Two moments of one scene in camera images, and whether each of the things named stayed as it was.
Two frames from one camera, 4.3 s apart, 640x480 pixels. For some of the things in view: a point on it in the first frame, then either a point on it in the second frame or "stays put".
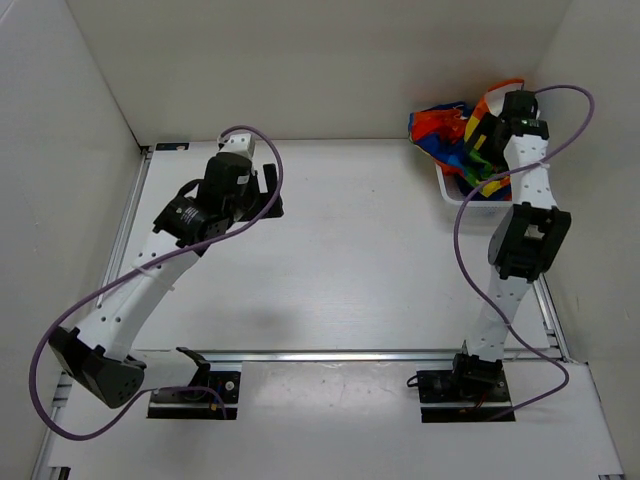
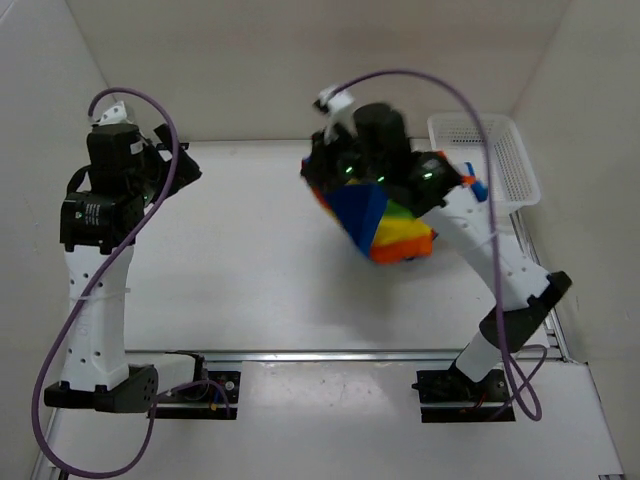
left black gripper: (260, 200) -> (187, 172)
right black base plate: (463, 385) stays put
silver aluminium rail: (352, 357) stays put
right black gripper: (489, 130) -> (321, 169)
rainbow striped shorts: (449, 132) -> (385, 229)
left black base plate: (198, 404) stays put
